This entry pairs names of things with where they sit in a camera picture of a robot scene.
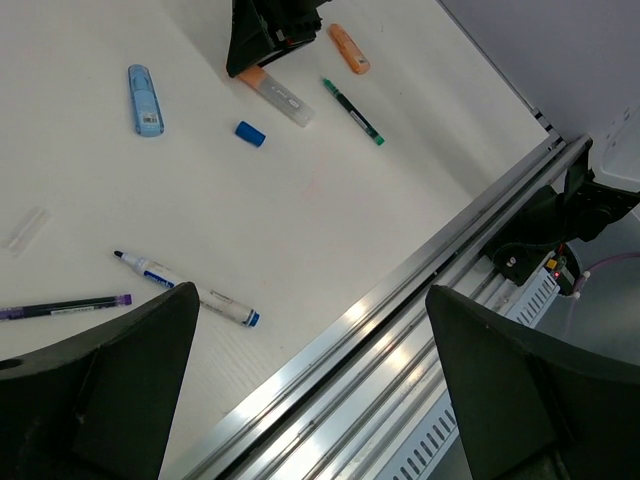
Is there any white slotted cable duct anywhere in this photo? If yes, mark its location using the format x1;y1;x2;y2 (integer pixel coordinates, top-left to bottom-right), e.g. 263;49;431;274
376;270;559;479

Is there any grey orange-tipped marker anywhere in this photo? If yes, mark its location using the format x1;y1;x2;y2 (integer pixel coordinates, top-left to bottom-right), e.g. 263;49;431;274
238;66;314;127

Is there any blue highlighter pen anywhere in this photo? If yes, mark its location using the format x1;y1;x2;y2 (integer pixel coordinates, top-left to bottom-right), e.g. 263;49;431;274
128;64;165;138

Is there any aluminium front rail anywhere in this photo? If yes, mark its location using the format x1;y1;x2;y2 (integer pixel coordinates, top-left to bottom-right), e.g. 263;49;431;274
166;137;591;479

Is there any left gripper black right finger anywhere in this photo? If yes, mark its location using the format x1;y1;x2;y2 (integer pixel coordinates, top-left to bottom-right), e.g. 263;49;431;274
425;285;639;479

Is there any white blue-capped pen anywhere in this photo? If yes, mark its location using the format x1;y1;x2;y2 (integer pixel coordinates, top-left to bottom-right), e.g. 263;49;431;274
113;249;262;330

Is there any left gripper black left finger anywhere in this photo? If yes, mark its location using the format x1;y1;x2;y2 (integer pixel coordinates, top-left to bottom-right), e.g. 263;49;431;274
1;282;200;479

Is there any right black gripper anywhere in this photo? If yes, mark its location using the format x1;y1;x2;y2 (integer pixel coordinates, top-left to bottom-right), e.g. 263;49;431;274
226;0;325;78

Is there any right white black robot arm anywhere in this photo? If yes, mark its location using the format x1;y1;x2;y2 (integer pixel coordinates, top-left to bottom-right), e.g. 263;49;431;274
226;1;639;241

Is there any purple pen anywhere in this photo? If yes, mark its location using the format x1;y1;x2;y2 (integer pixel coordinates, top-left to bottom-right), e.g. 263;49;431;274
1;294;133;322

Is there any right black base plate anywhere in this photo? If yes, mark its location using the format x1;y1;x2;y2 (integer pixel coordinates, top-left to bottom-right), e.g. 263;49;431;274
479;184;584;301

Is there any black green-tipped pen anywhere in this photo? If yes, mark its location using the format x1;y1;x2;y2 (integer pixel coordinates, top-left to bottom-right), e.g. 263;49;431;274
321;77;385;146

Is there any orange highlighter pen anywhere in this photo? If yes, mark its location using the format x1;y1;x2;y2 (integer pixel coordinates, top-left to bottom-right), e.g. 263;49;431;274
327;23;371;75

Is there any clear pen cap left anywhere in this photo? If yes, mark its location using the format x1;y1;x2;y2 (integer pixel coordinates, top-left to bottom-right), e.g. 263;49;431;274
1;207;51;258

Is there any small blue pen cap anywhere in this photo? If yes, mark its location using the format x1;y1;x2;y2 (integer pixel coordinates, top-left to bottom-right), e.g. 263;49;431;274
234;121;266;148

